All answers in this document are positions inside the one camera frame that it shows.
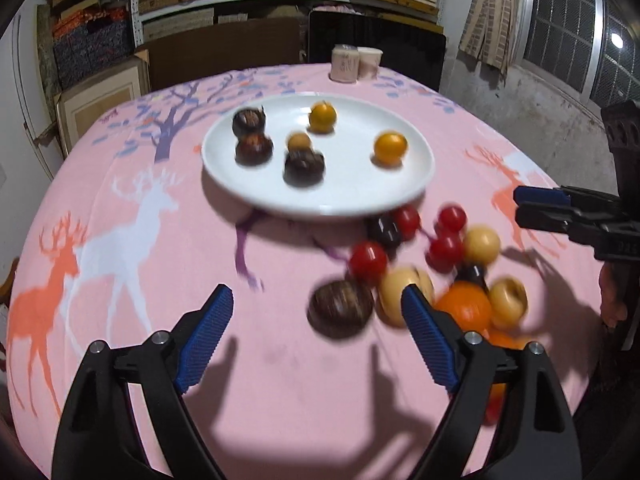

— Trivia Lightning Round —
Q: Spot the striped yellow pepino melon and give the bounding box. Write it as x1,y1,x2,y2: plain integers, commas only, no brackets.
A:
378,266,435,328

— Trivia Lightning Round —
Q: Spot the pink beverage can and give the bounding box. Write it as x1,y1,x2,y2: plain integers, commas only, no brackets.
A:
330,44,360,84

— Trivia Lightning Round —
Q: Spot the right window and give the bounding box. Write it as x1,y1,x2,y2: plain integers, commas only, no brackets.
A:
513,0,639,113

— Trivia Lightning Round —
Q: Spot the red cherry tomato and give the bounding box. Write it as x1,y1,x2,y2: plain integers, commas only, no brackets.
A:
348,240,388,285
484,396,504,426
435,204,468,234
392,204,421,242
425,234,465,274

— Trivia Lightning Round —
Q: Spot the dark wooden board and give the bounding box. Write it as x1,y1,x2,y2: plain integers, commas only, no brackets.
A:
138,18,302,90

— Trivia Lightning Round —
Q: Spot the pink deer tablecloth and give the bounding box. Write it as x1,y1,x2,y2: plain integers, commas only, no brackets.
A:
8,65,600,479

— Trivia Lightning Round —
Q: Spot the large orange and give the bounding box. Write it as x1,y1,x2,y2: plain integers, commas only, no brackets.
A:
434,282,492,334

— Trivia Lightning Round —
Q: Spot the beige hanging curtain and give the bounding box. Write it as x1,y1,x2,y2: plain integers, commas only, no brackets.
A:
459,0,520,80

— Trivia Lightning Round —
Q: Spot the pale yellow apple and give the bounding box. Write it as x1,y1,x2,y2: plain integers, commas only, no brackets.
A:
463,224,501,266
488,276,528,330

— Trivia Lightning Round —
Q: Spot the right hand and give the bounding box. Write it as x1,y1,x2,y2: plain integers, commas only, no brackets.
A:
599,263,627,330

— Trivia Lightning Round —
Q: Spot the dark purple plum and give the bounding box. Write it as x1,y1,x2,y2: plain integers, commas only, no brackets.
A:
454,263,488,292
364,212,402,252

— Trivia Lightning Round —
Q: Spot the small tan longan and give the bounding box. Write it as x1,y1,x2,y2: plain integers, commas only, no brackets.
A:
286,131,312,152

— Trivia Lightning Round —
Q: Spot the dark brown mangosteen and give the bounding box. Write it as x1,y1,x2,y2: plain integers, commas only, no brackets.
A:
235,133,273,166
232,107,266,139
283,150,326,188
307,280,375,339

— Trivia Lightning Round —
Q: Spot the white paper cup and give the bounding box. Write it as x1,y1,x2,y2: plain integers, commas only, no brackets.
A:
357,47,383,80

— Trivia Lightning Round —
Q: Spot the wooden chair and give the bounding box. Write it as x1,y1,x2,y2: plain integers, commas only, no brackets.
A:
0,258,20,307

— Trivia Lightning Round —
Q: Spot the black chair back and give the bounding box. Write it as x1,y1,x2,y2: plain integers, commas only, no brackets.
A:
307,10,446,91

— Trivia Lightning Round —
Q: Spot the framed picture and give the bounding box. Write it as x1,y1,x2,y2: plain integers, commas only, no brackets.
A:
55,51,150,158

